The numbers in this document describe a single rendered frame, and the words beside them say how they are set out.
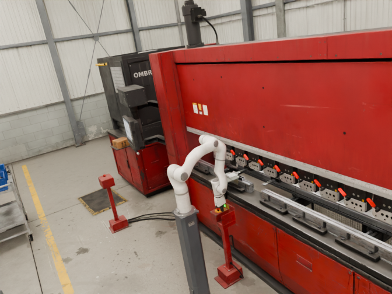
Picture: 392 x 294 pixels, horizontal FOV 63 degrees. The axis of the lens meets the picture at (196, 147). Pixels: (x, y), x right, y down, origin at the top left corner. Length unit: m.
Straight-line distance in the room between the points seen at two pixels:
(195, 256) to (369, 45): 2.12
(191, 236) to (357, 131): 1.59
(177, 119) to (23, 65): 6.18
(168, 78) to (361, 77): 2.26
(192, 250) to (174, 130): 1.53
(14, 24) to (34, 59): 0.88
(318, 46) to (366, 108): 0.48
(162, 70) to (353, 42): 2.22
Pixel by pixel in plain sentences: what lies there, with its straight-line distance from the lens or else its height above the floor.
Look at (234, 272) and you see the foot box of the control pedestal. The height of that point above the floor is 0.11.
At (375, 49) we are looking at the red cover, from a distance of 2.02.
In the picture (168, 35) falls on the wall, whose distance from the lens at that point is 10.62.
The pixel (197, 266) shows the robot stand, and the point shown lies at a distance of 3.09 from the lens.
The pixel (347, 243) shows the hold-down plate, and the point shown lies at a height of 0.90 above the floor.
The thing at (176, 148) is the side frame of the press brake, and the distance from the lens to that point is 3.92.
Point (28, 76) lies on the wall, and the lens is 9.41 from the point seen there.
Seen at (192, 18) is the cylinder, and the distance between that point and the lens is 3.55.
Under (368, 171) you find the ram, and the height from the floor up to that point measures 1.48.
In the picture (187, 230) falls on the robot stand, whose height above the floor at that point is 0.87.
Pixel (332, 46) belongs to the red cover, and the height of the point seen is 2.23.
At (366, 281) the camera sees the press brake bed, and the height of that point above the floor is 0.75.
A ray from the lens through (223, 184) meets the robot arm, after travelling 2.86.
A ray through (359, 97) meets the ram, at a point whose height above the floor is 1.94.
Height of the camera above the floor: 2.42
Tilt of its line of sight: 19 degrees down
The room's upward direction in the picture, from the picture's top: 9 degrees counter-clockwise
